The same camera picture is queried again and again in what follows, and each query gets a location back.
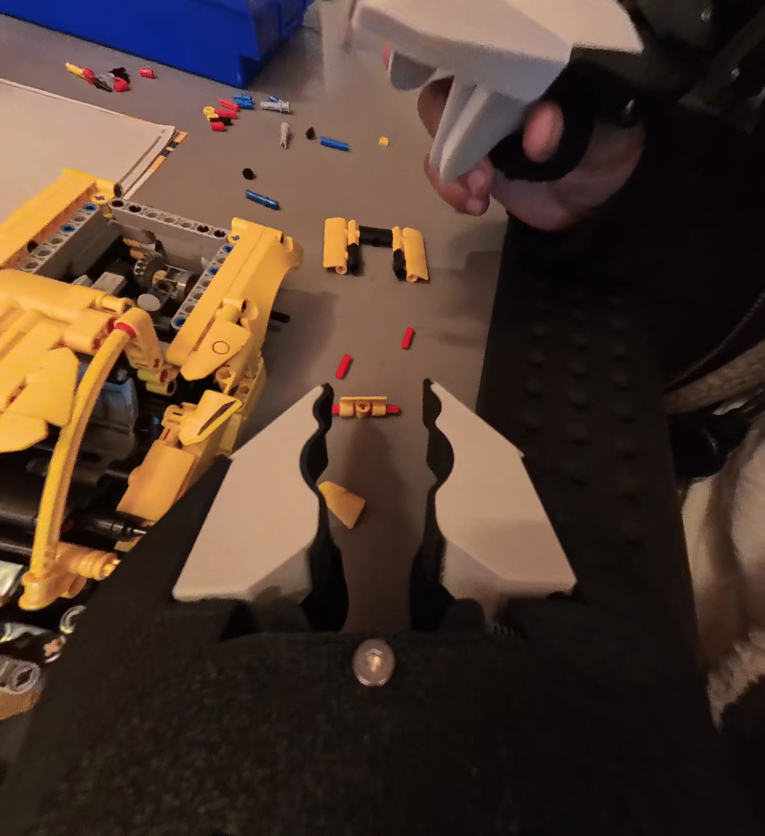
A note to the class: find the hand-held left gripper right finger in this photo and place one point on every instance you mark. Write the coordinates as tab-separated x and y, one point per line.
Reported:
500	522

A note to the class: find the person's right forearm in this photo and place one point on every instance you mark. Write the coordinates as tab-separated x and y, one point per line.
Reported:
696	196

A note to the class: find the yellow brick piece grey axle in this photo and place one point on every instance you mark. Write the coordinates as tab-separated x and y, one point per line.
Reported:
415	255

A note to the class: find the yellow brick car model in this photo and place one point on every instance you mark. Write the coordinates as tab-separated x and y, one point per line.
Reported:
62	313

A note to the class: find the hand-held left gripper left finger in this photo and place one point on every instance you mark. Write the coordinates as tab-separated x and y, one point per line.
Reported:
252	522

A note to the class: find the white shirt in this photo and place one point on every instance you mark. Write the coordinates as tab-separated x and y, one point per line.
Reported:
748	555

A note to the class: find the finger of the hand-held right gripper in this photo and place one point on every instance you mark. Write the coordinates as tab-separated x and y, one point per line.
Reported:
487	39

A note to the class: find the small yellow panel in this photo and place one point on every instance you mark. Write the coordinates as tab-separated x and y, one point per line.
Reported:
343	503

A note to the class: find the open instruction booklet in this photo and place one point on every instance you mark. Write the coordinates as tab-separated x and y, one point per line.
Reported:
42	143

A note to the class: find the cluster of red black pins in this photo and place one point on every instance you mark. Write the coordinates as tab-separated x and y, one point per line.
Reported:
105	78

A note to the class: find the grey desk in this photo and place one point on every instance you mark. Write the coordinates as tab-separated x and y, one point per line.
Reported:
369	313

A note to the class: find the person's right hand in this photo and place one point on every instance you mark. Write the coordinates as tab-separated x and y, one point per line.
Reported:
572	196

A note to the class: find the blue plastic bin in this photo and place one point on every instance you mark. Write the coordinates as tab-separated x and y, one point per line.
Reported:
127	26

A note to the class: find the yellow brick beam piece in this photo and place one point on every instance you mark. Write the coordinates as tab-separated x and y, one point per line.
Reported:
364	406

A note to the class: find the yellow brick piece black connector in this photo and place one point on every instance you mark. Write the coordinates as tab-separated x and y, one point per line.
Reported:
337	245

